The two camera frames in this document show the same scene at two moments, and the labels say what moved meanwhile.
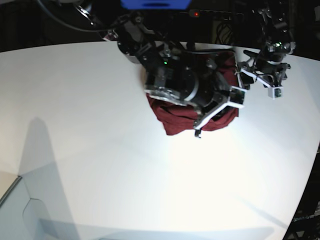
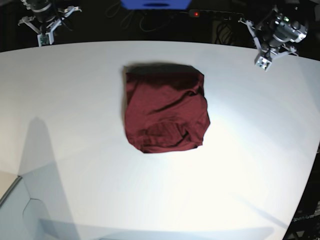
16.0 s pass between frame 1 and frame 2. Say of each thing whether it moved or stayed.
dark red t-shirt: moved
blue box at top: stayed
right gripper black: moved
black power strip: stayed
